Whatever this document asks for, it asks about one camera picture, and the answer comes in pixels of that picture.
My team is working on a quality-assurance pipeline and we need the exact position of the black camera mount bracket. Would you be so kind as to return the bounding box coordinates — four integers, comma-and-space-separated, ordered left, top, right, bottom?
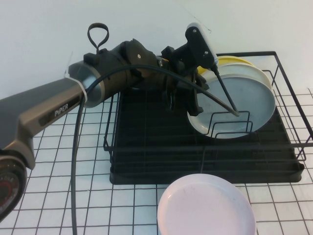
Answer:
160, 40, 199, 74

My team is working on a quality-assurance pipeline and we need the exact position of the pale pink round plate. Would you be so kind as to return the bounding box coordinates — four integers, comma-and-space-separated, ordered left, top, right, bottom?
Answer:
157, 173, 257, 235

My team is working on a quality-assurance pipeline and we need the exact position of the black camera cable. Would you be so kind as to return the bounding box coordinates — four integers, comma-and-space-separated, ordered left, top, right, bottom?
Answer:
69, 64, 241, 235

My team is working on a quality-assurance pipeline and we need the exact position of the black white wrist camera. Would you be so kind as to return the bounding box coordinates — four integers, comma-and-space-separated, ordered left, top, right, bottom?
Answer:
184, 22, 219, 71

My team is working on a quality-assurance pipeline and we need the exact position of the black strap loop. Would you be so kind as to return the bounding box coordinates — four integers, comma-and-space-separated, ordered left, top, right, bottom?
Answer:
87, 22, 109, 55

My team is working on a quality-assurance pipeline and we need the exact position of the cream round plate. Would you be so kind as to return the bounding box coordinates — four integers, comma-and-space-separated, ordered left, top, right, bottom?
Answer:
205, 63, 273, 103

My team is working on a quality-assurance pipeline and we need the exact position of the pale grey round plate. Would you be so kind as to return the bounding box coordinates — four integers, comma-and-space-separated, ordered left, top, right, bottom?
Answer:
187, 74, 276, 141

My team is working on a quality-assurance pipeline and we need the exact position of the black wire dish rack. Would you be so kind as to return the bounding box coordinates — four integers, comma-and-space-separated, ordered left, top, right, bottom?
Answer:
103, 51, 313, 172

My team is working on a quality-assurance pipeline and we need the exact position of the white zip tie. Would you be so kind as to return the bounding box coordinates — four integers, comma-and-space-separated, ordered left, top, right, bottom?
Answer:
64, 50, 89, 104

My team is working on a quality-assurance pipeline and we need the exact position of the black plastic drip tray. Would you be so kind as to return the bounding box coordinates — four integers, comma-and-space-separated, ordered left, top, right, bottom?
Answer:
109, 87, 306, 185

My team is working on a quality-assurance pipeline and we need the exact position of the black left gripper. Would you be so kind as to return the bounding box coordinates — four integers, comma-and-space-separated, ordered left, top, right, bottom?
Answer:
156, 56, 210, 117

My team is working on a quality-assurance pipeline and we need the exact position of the yellow round plate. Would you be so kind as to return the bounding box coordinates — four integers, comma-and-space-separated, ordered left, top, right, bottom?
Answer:
197, 55, 255, 77

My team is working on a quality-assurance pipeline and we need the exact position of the white black-grid tablecloth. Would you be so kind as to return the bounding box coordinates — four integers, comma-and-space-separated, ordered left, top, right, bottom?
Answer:
0, 87, 313, 235

